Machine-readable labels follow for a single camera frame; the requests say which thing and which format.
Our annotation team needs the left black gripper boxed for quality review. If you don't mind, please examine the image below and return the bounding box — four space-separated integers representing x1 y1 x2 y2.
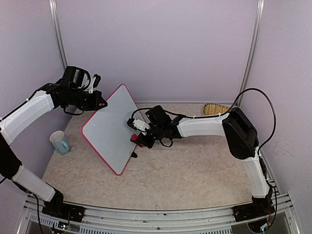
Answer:
64 87 107 111

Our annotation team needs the pink framed whiteboard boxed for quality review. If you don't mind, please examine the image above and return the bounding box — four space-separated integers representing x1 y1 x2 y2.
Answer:
81 84 137 176

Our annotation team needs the red black whiteboard eraser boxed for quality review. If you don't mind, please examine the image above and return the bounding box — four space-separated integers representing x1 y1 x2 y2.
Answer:
130 134 138 143

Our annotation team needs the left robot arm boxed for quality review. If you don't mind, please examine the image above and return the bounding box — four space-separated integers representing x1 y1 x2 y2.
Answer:
0 66 108 217

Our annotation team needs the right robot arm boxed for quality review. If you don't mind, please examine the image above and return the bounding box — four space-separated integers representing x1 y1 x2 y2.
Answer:
128 105 272 216

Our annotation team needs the woven bamboo tray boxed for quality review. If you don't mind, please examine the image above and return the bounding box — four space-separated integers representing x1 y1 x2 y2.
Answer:
203 103 229 116

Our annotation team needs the light blue mug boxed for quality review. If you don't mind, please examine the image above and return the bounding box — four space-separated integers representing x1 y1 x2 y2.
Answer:
49 130 70 155

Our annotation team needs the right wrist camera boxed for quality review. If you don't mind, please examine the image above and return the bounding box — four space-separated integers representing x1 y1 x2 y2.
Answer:
127 118 150 135

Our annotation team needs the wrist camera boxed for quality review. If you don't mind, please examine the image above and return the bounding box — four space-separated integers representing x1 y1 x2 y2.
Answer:
127 118 150 135
85 74 101 94

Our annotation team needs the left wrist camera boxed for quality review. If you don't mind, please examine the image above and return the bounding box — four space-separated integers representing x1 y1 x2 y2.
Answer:
85 74 101 94

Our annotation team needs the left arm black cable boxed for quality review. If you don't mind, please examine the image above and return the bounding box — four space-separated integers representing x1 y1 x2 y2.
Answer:
62 69 92 116

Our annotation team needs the right aluminium corner post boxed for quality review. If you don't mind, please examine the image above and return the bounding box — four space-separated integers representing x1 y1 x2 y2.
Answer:
235 0 265 106

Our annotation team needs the aluminium corner post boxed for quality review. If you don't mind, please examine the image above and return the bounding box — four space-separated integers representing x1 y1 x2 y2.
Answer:
235 0 265 106
49 0 68 70

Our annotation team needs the left aluminium corner post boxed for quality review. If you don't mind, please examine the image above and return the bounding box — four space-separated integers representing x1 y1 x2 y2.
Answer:
49 0 68 70

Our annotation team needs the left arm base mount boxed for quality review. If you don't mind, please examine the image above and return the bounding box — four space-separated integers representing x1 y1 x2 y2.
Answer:
42 190 85 223

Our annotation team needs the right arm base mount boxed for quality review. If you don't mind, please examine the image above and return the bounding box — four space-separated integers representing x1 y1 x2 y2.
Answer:
233 195 275 222

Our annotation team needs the front aluminium rail frame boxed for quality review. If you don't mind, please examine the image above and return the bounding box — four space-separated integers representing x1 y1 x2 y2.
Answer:
16 194 302 234

